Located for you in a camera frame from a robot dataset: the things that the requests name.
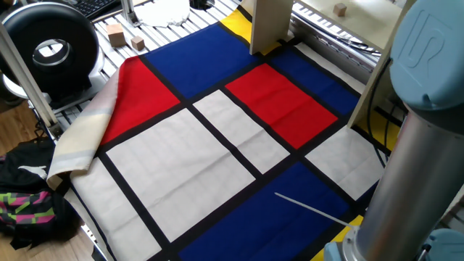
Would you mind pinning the black round object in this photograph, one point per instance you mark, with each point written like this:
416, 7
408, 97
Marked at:
201, 3

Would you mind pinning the silver UR5 robot arm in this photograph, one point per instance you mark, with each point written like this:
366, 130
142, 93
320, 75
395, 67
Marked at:
417, 181

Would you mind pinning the black backpack colourful pattern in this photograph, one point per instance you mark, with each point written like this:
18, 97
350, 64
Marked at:
29, 214

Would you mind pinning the cream wooden shelf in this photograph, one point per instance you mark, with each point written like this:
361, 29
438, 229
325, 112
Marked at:
270, 25

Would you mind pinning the aluminium profile rail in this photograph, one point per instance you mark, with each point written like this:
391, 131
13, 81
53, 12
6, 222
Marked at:
319, 32

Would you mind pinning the large wooden block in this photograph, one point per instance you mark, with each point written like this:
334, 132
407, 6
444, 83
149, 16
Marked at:
116, 35

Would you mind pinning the small wooden cube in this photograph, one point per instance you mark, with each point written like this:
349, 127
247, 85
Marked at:
340, 9
137, 43

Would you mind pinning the white crumpled sheet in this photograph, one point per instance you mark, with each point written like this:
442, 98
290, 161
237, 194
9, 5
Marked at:
163, 14

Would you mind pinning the short aluminium post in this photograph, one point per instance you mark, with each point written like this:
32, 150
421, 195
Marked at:
128, 12

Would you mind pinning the aluminium frame post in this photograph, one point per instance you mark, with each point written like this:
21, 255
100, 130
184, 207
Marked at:
25, 78

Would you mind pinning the Mondrian pattern cloth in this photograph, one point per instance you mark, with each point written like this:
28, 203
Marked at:
174, 170

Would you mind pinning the black keyboard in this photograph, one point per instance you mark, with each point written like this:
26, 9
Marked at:
94, 6

